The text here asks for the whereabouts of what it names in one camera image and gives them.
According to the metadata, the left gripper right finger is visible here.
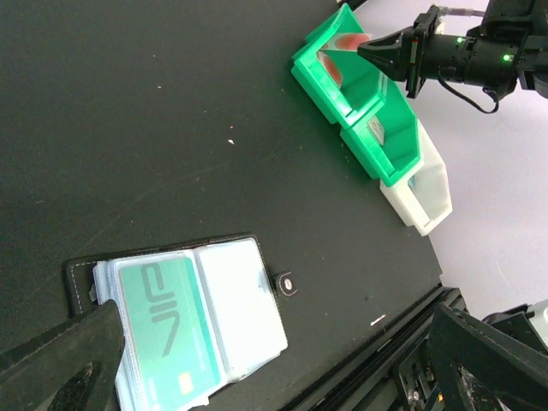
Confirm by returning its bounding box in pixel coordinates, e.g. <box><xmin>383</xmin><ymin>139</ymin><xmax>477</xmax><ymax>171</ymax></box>
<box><xmin>429</xmin><ymin>305</ymin><xmax>547</xmax><ymax>410</ymax></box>

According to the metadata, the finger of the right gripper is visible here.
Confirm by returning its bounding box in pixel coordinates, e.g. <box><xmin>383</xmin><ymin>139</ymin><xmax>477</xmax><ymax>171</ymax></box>
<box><xmin>358</xmin><ymin>33</ymin><xmax>402</xmax><ymax>54</ymax></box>
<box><xmin>358</xmin><ymin>51</ymin><xmax>405</xmax><ymax>81</ymax></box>

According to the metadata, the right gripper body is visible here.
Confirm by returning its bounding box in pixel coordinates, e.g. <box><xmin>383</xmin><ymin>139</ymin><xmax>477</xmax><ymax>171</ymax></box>
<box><xmin>400</xmin><ymin>11</ymin><xmax>439</xmax><ymax>98</ymax></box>

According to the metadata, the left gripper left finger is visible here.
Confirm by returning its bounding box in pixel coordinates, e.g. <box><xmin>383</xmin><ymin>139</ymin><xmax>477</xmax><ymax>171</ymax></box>
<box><xmin>1</xmin><ymin>300</ymin><xmax>125</xmax><ymax>410</ymax></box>

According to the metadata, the red dotted card from holder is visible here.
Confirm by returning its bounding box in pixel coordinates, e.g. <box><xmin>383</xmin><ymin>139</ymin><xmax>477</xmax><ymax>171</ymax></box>
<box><xmin>321</xmin><ymin>33</ymin><xmax>372</xmax><ymax>52</ymax></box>

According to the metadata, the black leather card holder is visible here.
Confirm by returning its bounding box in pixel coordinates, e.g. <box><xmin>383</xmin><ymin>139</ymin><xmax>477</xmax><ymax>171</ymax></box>
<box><xmin>63</xmin><ymin>234</ymin><xmax>297</xmax><ymax>410</ymax></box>

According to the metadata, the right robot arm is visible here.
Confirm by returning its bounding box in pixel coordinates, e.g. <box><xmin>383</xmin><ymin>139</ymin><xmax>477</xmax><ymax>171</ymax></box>
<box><xmin>357</xmin><ymin>1</ymin><xmax>547</xmax><ymax>105</ymax></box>

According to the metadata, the white pink card in bin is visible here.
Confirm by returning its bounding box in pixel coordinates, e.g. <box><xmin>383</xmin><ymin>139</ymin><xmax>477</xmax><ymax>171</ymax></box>
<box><xmin>368</xmin><ymin>117</ymin><xmax>384</xmax><ymax>146</ymax></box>

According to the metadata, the teal VIP card in holder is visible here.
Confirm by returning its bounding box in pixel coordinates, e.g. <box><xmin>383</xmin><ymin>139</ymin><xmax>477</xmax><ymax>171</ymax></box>
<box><xmin>116</xmin><ymin>254</ymin><xmax>225</xmax><ymax>410</ymax></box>

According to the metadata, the green divided bin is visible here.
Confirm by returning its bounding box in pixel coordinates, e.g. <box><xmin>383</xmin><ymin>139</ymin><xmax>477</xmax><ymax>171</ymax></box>
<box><xmin>291</xmin><ymin>4</ymin><xmax>420</xmax><ymax>186</ymax></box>

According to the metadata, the clear plastic bin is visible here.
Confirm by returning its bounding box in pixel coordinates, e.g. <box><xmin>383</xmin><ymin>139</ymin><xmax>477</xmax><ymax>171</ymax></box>
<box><xmin>379</xmin><ymin>122</ymin><xmax>453</xmax><ymax>236</ymax></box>

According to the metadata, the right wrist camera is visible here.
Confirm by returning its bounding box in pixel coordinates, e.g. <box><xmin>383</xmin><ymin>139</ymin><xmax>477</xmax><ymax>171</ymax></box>
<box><xmin>426</xmin><ymin>4</ymin><xmax>449</xmax><ymax>35</ymax></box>

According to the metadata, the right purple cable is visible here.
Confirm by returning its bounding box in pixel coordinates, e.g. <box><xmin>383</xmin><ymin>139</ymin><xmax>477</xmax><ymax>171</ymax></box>
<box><xmin>436</xmin><ymin>4</ymin><xmax>487</xmax><ymax>19</ymax></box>

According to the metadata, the black aluminium rail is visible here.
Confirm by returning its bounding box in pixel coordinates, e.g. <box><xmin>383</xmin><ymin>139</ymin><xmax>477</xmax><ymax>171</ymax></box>
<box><xmin>282</xmin><ymin>286</ymin><xmax>466</xmax><ymax>410</ymax></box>

